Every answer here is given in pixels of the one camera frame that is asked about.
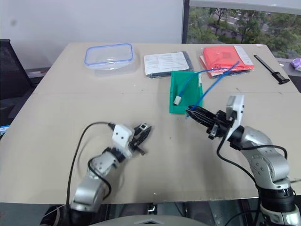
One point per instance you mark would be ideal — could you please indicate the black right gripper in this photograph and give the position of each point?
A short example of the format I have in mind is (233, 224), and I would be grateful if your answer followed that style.
(218, 123)

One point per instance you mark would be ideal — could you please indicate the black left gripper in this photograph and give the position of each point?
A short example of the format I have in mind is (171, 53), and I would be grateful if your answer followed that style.
(136, 141)

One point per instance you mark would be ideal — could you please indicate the white window blind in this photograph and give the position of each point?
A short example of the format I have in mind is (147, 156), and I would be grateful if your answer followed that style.
(244, 4)

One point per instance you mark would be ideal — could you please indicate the dark window frame post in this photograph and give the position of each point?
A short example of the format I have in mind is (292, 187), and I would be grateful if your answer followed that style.
(185, 21)

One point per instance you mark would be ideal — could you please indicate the black mesh chair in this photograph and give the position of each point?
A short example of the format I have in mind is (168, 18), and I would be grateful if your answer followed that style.
(11, 70)

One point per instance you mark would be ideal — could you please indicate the dark rounded shape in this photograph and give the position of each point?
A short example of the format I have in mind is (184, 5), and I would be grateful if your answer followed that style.
(55, 215)

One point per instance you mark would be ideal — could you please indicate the black caliper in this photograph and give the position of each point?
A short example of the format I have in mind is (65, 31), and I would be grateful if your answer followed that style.
(272, 71)

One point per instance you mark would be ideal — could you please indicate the grey rounded shape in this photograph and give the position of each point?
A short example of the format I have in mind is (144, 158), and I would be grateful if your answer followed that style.
(150, 221)

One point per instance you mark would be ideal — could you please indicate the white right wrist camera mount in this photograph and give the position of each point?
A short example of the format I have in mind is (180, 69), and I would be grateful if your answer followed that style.
(238, 110)

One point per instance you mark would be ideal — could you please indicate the green plastic bin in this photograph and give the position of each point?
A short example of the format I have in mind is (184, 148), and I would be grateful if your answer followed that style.
(191, 94)

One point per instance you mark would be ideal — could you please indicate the purple crumpled item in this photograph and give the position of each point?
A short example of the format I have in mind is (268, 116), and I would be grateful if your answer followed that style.
(296, 64)

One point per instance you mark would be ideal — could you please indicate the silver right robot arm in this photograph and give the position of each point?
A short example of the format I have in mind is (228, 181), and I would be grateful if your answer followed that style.
(265, 162)

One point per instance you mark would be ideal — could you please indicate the red packaged cloth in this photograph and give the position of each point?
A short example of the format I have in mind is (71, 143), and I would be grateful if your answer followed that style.
(222, 58)

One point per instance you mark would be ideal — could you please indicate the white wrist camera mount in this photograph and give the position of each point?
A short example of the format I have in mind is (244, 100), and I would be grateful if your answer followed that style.
(121, 137)
(238, 110)

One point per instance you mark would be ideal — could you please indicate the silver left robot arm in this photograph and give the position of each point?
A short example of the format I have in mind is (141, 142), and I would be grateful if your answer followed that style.
(94, 183)

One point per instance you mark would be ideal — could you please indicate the white coupler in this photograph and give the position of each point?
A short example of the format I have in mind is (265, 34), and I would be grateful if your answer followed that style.
(177, 100)

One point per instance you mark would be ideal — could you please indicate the printed manual in dark bag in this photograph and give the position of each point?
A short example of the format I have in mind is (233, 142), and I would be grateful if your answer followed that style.
(164, 62)

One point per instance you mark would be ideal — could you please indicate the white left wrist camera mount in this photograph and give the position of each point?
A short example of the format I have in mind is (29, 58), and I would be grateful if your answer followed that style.
(121, 137)

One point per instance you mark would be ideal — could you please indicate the clear container with blue rim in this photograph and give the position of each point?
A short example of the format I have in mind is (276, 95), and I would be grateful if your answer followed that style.
(109, 60)

